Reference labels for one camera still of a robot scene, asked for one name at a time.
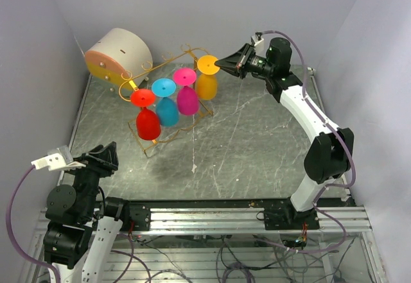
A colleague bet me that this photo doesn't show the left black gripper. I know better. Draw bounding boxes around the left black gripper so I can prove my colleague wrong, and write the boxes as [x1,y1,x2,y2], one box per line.
[64,139,118,219]

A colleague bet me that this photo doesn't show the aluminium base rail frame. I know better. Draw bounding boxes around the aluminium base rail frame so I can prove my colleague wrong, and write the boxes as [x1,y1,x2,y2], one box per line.
[34,199,388,282]

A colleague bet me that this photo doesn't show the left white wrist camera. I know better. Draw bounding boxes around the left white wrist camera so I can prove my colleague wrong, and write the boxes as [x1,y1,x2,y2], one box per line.
[31,145,86,171]

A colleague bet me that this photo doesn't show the red plastic wine glass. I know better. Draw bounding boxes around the red plastic wine glass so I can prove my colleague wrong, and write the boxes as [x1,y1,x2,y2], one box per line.
[130,89,161,141]

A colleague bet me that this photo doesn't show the loose cables under frame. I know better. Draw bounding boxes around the loose cables under frame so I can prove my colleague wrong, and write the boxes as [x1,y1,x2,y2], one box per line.
[109,228,357,283]

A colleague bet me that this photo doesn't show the blue plastic wine glass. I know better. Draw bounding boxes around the blue plastic wine glass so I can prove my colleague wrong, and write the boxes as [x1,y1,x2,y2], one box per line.
[151,78,179,127]

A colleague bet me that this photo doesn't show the purple camera cable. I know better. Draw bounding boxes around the purple camera cable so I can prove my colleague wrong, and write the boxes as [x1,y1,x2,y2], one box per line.
[5,166,62,283]
[261,30,358,191]

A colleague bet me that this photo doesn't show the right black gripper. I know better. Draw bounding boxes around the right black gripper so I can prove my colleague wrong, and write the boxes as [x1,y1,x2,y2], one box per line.
[215,43,274,80]

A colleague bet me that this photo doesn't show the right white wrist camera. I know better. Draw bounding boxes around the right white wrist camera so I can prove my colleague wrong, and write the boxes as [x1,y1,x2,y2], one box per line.
[250,32,264,54]

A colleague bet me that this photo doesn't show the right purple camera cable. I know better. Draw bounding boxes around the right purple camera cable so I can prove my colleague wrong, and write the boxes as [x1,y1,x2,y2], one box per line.
[261,30,358,191]

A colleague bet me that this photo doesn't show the magenta plastic wine glass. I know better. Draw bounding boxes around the magenta plastic wine glass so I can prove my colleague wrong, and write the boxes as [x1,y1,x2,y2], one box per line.
[173,67,200,116]

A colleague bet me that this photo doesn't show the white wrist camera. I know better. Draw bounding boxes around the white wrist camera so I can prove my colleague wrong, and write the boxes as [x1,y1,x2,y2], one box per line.
[31,145,86,171]
[250,32,264,54]

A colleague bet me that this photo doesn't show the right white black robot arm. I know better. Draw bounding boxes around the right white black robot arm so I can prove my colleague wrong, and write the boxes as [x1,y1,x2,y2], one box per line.
[214,33,354,229]

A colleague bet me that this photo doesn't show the yellow plastic wine glass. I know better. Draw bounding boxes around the yellow plastic wine glass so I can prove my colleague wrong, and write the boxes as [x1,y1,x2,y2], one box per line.
[196,55,220,100]

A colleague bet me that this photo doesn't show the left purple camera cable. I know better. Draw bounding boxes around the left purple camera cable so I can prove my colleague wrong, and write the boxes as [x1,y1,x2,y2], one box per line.
[5,166,62,283]

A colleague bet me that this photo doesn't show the beige cylindrical toy box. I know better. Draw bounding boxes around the beige cylindrical toy box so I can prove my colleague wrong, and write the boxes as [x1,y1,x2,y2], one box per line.
[84,28,153,94]

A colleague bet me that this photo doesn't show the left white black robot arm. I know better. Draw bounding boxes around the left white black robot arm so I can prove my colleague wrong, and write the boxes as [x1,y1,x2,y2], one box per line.
[43,142,131,282]

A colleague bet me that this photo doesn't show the gold wire wine glass rack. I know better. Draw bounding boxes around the gold wire wine glass rack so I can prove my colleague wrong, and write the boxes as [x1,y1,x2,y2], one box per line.
[118,45,213,154]

